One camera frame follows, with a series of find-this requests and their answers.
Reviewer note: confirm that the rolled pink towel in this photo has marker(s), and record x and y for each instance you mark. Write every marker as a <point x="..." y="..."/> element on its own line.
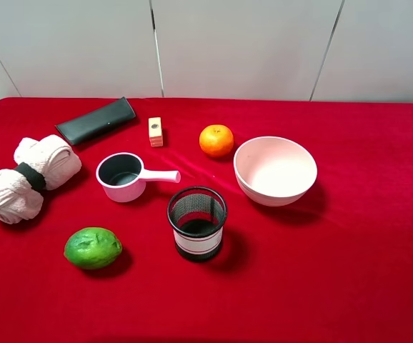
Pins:
<point x="53" y="158"/>

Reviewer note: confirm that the black leather pouch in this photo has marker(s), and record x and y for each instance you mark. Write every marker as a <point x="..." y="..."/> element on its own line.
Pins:
<point x="97" y="122"/>

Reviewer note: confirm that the pink bowl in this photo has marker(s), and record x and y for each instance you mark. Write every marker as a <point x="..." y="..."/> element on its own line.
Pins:
<point x="274" y="171"/>

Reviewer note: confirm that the orange fruit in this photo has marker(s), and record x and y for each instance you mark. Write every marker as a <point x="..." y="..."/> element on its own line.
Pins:
<point x="216" y="140"/>

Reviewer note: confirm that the red tablecloth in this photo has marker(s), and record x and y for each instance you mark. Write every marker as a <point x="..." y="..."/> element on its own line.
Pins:
<point x="335" y="266"/>

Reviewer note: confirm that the black band on towel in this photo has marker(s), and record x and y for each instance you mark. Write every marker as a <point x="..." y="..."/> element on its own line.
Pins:
<point x="35" y="179"/>

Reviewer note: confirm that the green lime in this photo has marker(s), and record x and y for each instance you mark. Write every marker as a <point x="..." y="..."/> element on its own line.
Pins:
<point x="92" y="248"/>

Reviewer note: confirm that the small wooden block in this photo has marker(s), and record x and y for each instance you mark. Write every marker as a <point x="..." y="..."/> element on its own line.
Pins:
<point x="155" y="132"/>

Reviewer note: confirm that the pink saucepan with handle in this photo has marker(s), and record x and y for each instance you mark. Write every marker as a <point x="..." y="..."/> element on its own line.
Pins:
<point x="124" y="177"/>

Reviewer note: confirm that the black mesh pen holder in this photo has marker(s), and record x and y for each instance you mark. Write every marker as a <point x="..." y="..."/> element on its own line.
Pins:
<point x="197" y="216"/>

